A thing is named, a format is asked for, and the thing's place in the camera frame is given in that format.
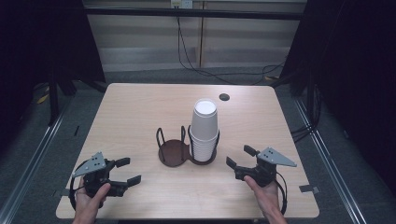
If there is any black curtain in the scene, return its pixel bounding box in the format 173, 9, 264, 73
279, 0, 396, 188
0, 0, 106, 150

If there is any hand-held gripper black cable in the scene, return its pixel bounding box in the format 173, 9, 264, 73
275, 172, 289, 216
68, 160, 92, 211

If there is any right hand-held gripper black cable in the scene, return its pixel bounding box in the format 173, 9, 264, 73
275, 172, 289, 216

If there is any black floor cable bundle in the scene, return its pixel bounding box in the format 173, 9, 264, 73
290, 83, 321, 144

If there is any aluminium floor rail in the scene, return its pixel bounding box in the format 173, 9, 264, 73
292, 97, 368, 224
0, 102, 74, 224

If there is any dark brown wire cup holder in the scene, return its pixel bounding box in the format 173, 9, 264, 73
155, 125, 221, 168

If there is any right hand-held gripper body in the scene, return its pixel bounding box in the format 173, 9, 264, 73
234, 147, 297, 188

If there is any yellow tape strip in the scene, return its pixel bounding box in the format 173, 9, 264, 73
36, 92, 50, 105

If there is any stack of white cups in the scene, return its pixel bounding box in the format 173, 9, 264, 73
189, 98, 219, 162

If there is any black horizontal bar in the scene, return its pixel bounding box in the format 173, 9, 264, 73
84, 7, 305, 21

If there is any person's right hand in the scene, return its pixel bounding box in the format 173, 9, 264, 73
243, 175, 283, 220

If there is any white wall outlet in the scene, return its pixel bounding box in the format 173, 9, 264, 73
170, 0, 194, 9

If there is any grey tape piece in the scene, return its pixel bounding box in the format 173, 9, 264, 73
298, 184, 321, 194

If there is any black metal stand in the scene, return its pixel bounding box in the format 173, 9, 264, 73
46, 71, 62, 127

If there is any person's left hand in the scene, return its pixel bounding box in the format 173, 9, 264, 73
73, 176, 112, 224

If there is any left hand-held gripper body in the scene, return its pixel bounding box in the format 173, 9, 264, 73
72, 151, 129, 199

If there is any black hanging wall cable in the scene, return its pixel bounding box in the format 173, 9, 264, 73
176, 15, 286, 87

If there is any left hand-held gripper black cable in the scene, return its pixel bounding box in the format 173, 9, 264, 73
68, 160, 92, 211

